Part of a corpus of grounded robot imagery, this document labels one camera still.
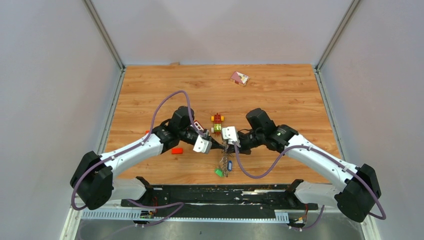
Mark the chain of metal keyrings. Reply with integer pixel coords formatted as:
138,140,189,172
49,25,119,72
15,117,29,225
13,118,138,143
219,142,233,178

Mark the blue key tag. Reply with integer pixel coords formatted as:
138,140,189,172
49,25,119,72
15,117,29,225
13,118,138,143
226,160,233,172

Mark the green key tag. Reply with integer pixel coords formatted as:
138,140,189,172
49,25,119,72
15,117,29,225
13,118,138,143
214,168,225,178

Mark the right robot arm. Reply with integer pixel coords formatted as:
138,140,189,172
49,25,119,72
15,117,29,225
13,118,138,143
221,108,387,223

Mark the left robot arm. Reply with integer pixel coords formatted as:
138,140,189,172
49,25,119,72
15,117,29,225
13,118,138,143
70,106,225,210

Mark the red window toy brick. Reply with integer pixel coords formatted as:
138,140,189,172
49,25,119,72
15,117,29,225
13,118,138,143
193,120,205,132

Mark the small red toy brick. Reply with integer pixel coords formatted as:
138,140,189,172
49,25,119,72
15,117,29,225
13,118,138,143
171,147,184,155

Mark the red toy brick car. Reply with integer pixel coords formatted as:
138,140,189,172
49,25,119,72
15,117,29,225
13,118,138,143
210,112,225,135

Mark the red patterned card box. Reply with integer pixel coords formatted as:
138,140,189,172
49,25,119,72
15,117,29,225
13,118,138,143
230,71,250,87

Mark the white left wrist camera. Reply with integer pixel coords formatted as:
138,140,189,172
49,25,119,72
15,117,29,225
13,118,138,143
193,135,213,154

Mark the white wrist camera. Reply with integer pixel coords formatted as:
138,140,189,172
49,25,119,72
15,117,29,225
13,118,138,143
193,135,213,154
221,126,241,148

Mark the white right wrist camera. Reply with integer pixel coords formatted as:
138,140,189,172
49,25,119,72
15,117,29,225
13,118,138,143
221,126,241,148

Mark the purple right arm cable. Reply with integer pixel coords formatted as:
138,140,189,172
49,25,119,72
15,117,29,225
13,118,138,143
233,142,387,232

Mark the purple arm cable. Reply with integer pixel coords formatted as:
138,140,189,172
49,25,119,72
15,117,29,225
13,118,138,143
70,90,210,229
233,142,387,232

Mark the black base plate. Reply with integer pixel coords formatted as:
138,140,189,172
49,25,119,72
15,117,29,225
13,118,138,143
138,184,319,219

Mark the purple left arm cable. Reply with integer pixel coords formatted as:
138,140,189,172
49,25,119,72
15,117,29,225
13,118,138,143
70,90,210,229

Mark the aluminium frame post right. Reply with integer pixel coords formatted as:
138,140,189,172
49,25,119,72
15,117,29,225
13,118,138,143
315,0,362,72

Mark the aluminium frame post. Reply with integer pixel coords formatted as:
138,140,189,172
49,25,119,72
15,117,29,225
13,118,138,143
82,0,125,72
315,0,362,72

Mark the aluminium frame post left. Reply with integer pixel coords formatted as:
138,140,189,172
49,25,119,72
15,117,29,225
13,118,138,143
82,0,125,72

